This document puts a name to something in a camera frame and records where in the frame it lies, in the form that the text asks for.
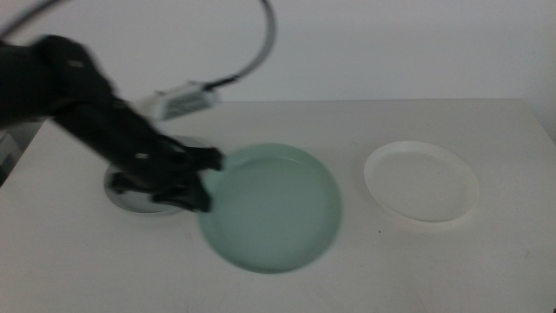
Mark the white shallow bowl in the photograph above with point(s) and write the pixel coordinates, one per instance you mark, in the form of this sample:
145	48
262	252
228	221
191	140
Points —
421	182

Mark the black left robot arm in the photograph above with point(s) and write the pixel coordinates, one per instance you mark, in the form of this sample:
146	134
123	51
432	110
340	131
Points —
35	78

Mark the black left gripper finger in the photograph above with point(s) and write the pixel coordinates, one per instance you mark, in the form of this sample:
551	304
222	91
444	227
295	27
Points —
204	158
187	197

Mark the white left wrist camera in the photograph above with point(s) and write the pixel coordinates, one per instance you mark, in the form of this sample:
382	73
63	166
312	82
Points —
182	102

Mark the pale green shallow bowl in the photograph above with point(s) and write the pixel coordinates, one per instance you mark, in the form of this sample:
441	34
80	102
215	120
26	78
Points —
278	217

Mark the grey shallow bowl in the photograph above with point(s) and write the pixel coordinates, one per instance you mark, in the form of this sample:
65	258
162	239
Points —
134	204

